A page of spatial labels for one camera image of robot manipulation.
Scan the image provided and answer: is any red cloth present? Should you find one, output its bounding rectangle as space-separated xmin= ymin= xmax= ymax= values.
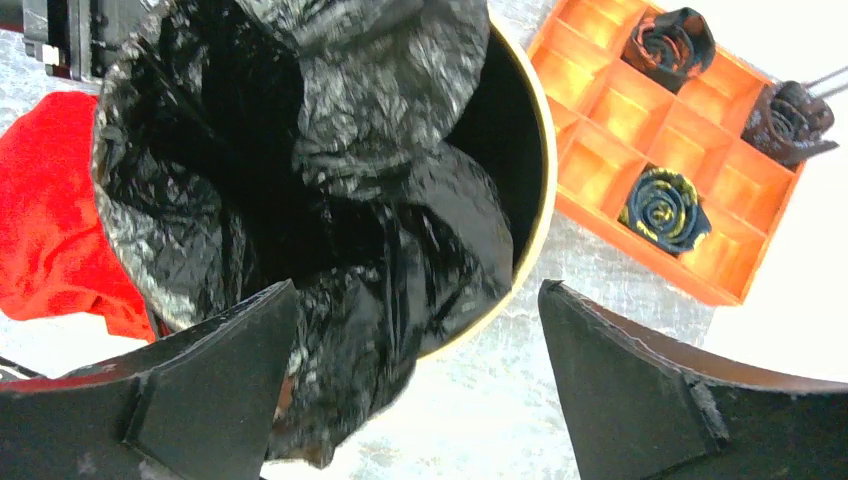
xmin=1 ymin=92 xmax=154 ymax=342

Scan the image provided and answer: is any orange trash bin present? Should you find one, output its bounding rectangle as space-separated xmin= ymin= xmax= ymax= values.
xmin=420 ymin=18 xmax=558 ymax=361

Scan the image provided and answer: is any rolled bag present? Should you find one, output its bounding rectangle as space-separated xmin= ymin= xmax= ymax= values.
xmin=618 ymin=167 xmax=712 ymax=257
xmin=621 ymin=7 xmax=716 ymax=94
xmin=741 ymin=81 xmax=839 ymax=169

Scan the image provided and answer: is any rolled bag front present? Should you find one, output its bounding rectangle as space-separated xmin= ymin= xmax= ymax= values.
xmin=618 ymin=167 xmax=712 ymax=257

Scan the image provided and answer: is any rolled bag back right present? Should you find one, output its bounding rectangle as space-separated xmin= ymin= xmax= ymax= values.
xmin=741 ymin=81 xmax=839 ymax=169

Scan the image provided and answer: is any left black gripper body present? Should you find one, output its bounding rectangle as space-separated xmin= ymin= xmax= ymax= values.
xmin=19 ymin=0 xmax=160 ymax=84

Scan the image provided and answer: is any rolled bag back left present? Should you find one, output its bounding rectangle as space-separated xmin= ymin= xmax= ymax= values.
xmin=621 ymin=7 xmax=716 ymax=94

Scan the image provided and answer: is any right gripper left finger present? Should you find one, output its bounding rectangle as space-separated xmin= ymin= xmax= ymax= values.
xmin=1 ymin=281 xmax=298 ymax=479

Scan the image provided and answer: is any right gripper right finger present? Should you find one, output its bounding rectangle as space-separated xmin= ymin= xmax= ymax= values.
xmin=538 ymin=280 xmax=847 ymax=479

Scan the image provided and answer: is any orange compartment tray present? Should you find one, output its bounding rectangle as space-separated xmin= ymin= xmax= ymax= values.
xmin=528 ymin=1 xmax=802 ymax=306

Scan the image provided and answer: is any black trash bag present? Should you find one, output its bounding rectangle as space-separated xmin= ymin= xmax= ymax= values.
xmin=92 ymin=1 xmax=513 ymax=468

